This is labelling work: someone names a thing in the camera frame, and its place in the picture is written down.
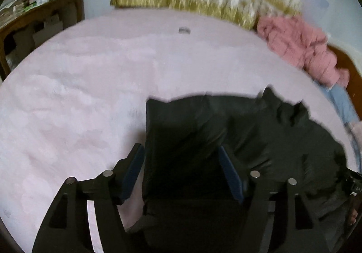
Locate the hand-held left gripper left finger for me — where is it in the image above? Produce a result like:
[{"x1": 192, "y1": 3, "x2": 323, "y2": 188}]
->
[{"x1": 32, "y1": 143, "x2": 145, "y2": 253}]

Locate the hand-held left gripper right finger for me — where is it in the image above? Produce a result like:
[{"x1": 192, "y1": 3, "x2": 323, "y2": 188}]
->
[{"x1": 218, "y1": 144, "x2": 330, "y2": 253}]

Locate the black puffer jacket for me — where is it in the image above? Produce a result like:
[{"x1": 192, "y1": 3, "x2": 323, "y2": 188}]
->
[{"x1": 124, "y1": 86, "x2": 354, "y2": 253}]

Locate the person's right hand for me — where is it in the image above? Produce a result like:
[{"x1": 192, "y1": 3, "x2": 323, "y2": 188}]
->
[{"x1": 348, "y1": 207, "x2": 359, "y2": 226}]

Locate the light blue cloth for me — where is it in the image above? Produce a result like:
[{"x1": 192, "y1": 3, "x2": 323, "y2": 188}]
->
[{"x1": 318, "y1": 83, "x2": 360, "y2": 126}]

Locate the pink checked quilt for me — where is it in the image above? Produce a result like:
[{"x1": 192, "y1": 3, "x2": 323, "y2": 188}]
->
[{"x1": 256, "y1": 14, "x2": 350, "y2": 91}]

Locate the cardboard box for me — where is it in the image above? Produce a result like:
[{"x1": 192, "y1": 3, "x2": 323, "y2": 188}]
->
[{"x1": 32, "y1": 14, "x2": 65, "y2": 47}]

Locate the wooden desk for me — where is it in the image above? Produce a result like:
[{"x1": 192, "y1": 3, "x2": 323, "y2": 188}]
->
[{"x1": 0, "y1": 0, "x2": 85, "y2": 81}]

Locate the stack of papers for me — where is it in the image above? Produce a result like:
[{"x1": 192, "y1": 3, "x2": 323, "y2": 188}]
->
[{"x1": 0, "y1": 0, "x2": 31, "y2": 20}]

